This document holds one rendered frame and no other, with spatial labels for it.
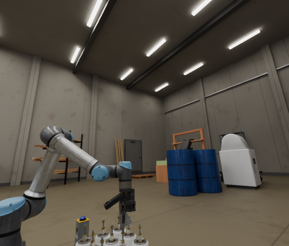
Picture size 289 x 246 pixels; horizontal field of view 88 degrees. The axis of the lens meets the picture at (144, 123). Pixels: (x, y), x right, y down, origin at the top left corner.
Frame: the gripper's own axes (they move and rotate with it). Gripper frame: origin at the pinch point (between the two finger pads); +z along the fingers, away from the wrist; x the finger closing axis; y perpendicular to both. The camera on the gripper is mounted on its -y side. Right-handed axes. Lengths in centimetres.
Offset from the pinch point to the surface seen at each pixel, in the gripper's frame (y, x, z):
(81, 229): -21.1, 31.7, 7.9
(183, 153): 173, 193, -52
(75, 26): -99, 434, -555
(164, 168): 235, 409, -14
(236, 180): 334, 210, 17
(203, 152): 233, 196, -53
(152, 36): 209, 387, -555
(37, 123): -250, 695, -223
